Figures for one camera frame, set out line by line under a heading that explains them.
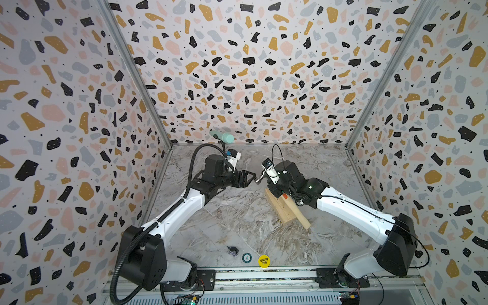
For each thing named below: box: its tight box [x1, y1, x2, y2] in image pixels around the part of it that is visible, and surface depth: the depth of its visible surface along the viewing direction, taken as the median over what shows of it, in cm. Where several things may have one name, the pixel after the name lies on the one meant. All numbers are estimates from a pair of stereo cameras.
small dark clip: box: [226, 245, 240, 258], surface depth 79 cm
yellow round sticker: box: [257, 254, 272, 269], surface depth 80 cm
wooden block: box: [264, 187, 297, 226], surface depth 90 cm
